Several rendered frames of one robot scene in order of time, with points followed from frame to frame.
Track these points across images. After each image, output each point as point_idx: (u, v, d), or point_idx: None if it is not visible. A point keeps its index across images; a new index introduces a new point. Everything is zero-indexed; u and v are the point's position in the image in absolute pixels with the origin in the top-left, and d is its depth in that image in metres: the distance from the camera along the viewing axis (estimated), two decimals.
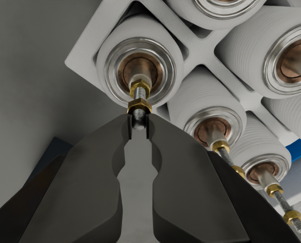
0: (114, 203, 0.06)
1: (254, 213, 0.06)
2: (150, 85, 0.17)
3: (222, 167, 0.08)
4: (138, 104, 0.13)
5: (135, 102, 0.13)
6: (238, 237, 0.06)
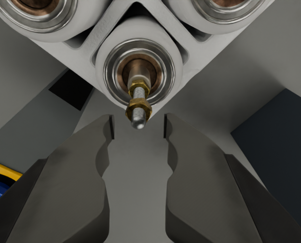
0: (100, 202, 0.06)
1: (271, 221, 0.06)
2: None
3: (239, 171, 0.08)
4: (146, 120, 0.14)
5: (149, 116, 0.14)
6: None
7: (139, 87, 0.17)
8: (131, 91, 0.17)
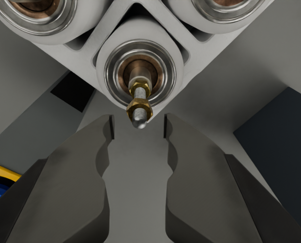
0: (100, 202, 0.06)
1: (271, 221, 0.06)
2: (136, 79, 0.17)
3: (239, 171, 0.08)
4: (128, 114, 0.14)
5: (128, 114, 0.14)
6: None
7: None
8: (145, 87, 0.17)
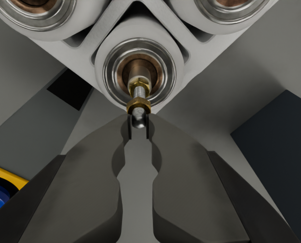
0: (114, 203, 0.06)
1: (254, 213, 0.06)
2: (149, 92, 0.18)
3: (222, 167, 0.08)
4: (147, 106, 0.13)
5: (144, 102, 0.14)
6: (238, 237, 0.06)
7: (133, 90, 0.17)
8: None
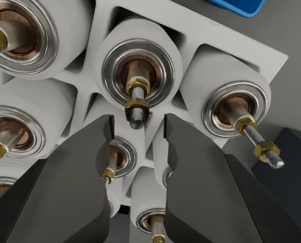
0: (100, 202, 0.06)
1: (271, 221, 0.06)
2: (161, 242, 0.32)
3: (239, 171, 0.08)
4: None
5: None
6: None
7: None
8: None
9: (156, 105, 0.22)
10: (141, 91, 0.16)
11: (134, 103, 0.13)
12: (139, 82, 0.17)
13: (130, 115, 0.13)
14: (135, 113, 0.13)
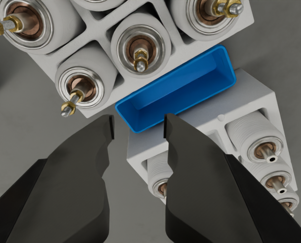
0: (100, 202, 0.06)
1: (271, 221, 0.06)
2: None
3: (239, 171, 0.08)
4: None
5: None
6: None
7: None
8: None
9: (116, 47, 0.30)
10: (143, 56, 0.26)
11: (139, 58, 0.23)
12: (142, 50, 0.27)
13: (137, 64, 0.23)
14: (140, 62, 0.23)
